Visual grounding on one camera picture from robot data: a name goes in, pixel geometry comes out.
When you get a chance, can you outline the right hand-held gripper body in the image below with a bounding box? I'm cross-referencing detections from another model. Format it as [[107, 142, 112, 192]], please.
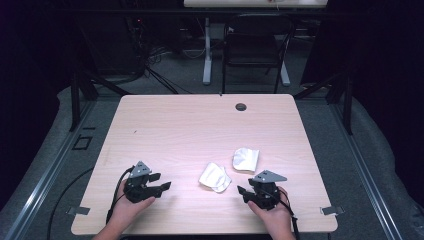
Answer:
[[247, 169, 288, 211]]

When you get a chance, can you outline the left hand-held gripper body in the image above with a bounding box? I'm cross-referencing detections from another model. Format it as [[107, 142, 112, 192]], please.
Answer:
[[123, 160, 157, 204]]

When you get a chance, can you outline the person's left hand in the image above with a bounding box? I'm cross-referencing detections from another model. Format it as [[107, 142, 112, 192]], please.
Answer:
[[109, 179, 157, 232]]

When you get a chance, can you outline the person's right hand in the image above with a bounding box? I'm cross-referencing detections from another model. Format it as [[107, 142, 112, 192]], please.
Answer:
[[247, 185, 294, 235]]

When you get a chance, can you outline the crumpled white tissue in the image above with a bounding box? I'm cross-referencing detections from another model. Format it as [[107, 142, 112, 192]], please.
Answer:
[[231, 147, 261, 173], [198, 161, 233, 194]]

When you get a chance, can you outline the black folding chair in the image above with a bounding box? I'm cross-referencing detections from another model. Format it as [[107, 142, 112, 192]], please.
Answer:
[[220, 12, 297, 95]]

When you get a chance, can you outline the white background desk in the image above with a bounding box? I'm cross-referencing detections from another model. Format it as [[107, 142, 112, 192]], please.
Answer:
[[182, 0, 330, 86]]

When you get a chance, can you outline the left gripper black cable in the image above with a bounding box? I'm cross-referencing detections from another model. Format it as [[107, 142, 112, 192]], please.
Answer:
[[105, 165, 136, 225]]

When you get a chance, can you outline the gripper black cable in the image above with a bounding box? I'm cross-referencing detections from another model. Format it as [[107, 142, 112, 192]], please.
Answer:
[[105, 165, 136, 225], [270, 190, 302, 240]]

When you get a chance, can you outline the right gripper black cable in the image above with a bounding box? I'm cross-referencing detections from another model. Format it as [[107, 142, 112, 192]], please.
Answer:
[[270, 190, 302, 240]]

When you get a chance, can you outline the grey metal table bracket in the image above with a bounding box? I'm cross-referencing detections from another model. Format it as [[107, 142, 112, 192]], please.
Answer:
[[319, 205, 345, 216], [65, 206, 91, 216]]

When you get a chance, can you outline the black floor cable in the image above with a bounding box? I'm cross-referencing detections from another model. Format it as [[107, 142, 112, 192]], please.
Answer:
[[46, 167, 95, 240]]

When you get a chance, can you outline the aluminium floor rail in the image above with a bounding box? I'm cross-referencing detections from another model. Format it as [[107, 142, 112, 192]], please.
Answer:
[[329, 99, 405, 240], [3, 99, 98, 240]]

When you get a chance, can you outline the black metal frame stand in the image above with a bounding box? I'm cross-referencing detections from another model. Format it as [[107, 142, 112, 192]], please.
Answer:
[[293, 68, 354, 136], [67, 63, 132, 133]]

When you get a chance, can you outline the bundle of background cables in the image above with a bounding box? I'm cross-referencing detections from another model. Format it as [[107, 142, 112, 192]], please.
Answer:
[[126, 16, 208, 95]]

